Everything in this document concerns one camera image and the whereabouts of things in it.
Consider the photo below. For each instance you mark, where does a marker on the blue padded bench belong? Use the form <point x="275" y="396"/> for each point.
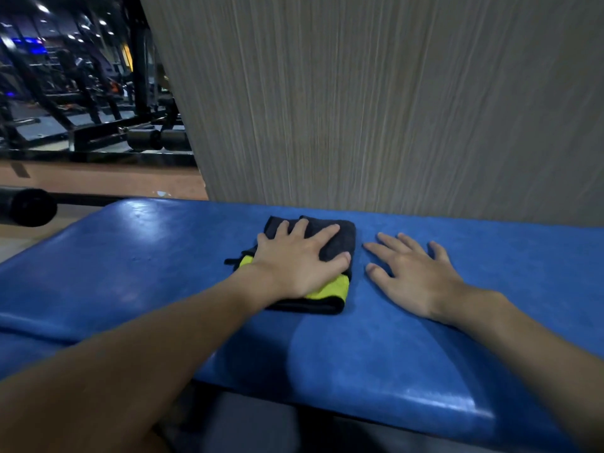
<point x="141" y="259"/>

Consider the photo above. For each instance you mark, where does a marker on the black gym equipment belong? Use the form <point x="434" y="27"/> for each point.
<point x="85" y="132"/>

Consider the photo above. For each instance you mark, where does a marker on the person's right hand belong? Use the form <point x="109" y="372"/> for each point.
<point x="420" y="287"/>

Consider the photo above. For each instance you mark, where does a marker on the person's left hand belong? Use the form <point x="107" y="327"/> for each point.
<point x="292" y="268"/>

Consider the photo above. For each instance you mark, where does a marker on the black foam roller pad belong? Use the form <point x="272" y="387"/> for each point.
<point x="28" y="207"/>

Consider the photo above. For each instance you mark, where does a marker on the person's left forearm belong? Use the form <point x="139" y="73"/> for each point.
<point x="118" y="372"/>

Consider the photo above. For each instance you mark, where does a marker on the person's right forearm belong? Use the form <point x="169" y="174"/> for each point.
<point x="538" y="353"/>

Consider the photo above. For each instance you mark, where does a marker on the grey and yellow cleaning cloth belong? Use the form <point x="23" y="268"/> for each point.
<point x="343" y="235"/>

